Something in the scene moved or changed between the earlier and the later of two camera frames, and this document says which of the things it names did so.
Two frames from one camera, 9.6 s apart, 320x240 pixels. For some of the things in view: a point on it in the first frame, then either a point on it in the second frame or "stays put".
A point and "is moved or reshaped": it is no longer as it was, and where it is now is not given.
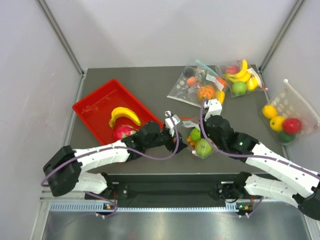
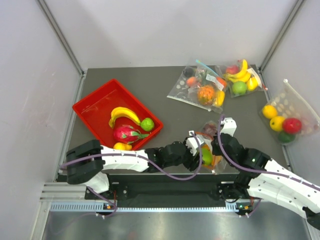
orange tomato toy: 222,81 stays put
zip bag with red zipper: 199,146 is moved or reshaped
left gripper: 171,146 → 191,164
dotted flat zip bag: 185,89 stays put
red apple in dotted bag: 292,125 stays put
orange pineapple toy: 206,92 stays put
